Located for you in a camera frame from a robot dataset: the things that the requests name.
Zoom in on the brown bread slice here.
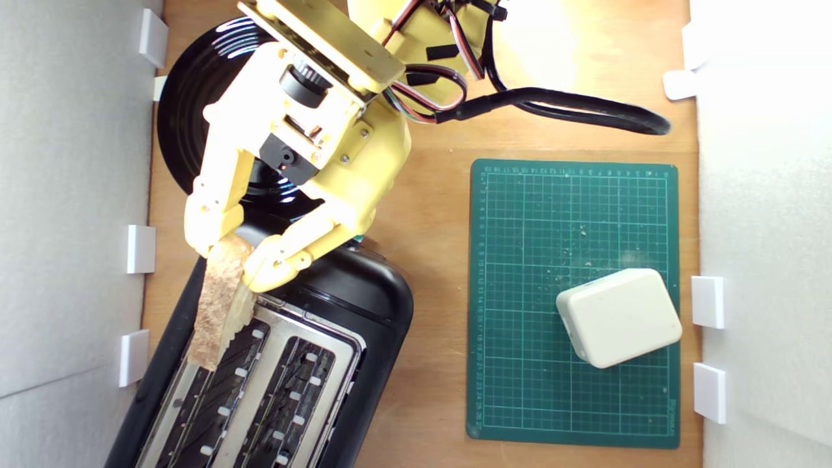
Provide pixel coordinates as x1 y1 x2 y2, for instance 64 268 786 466
187 234 257 372

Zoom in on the black two-slot toaster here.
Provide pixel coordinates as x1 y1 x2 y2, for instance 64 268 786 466
104 221 415 468

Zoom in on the black plate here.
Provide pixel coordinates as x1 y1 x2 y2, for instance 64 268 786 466
157 16 326 222

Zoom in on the green cutting mat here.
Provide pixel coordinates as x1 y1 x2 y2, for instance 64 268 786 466
466 159 681 449

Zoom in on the white block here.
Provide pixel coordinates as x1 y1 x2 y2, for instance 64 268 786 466
555 268 683 369

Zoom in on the yellow gripper camera mount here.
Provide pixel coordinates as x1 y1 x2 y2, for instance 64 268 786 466
237 0 407 110

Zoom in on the multicolour servo wire bundle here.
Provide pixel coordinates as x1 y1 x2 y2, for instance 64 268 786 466
383 0 485 124

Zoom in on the black camera cable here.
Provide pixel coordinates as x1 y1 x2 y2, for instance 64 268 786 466
435 0 672 136

